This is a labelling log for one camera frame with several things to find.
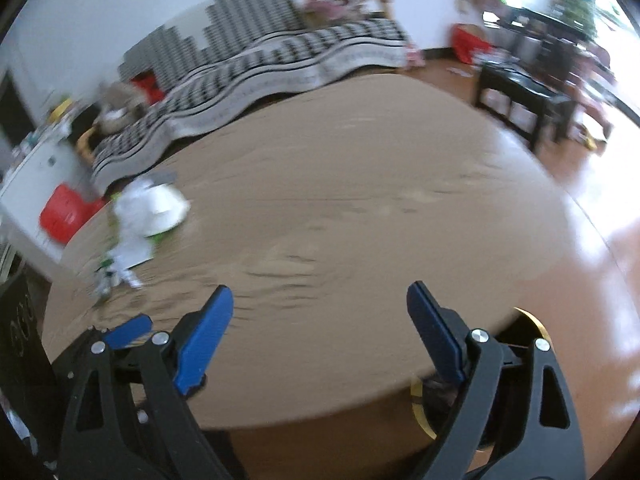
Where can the white paper wrapper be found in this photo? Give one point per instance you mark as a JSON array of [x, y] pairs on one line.
[[150, 207]]

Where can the red bag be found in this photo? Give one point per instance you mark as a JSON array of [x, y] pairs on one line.
[[465, 42]]

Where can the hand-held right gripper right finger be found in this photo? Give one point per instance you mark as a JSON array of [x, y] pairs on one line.
[[437, 335]]

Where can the black and white striped sofa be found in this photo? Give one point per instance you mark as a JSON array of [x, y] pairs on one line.
[[250, 70]]

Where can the clear plastic bag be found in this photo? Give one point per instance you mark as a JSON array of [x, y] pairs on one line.
[[414, 57]]

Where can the red plastic stool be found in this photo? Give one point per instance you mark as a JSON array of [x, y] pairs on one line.
[[62, 215]]

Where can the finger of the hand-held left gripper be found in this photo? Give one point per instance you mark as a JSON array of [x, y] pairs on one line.
[[127, 332]]

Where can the white cabinet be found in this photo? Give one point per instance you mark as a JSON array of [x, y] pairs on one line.
[[35, 175]]

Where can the green carton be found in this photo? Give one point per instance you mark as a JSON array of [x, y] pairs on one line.
[[161, 235]]

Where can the brown teddy bear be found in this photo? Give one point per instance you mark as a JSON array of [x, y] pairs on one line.
[[117, 105]]

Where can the yellow toy duck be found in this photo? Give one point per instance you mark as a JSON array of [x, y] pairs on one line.
[[596, 142]]

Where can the black bin with gold rim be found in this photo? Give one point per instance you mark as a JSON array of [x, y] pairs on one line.
[[418, 410]]

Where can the small green white wrapper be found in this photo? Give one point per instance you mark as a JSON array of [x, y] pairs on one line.
[[107, 280]]

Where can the red cushion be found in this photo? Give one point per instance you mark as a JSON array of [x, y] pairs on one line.
[[150, 87]]

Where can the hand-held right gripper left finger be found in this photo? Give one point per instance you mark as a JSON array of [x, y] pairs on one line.
[[205, 342]]

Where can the pink plush toys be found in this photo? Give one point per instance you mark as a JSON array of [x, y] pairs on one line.
[[330, 2]]

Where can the black wooden chair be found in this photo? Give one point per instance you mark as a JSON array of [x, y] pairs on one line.
[[505, 80]]

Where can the pink tricycle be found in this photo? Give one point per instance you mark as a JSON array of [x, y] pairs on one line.
[[597, 85]]

